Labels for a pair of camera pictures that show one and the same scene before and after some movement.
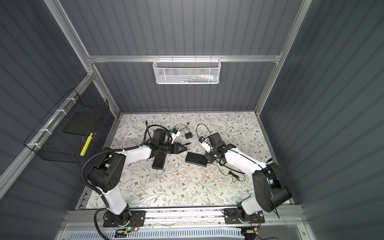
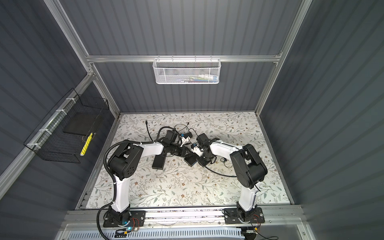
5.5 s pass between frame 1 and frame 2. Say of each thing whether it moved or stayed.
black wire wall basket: stayed
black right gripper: moved
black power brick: stayed
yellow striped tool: stayed
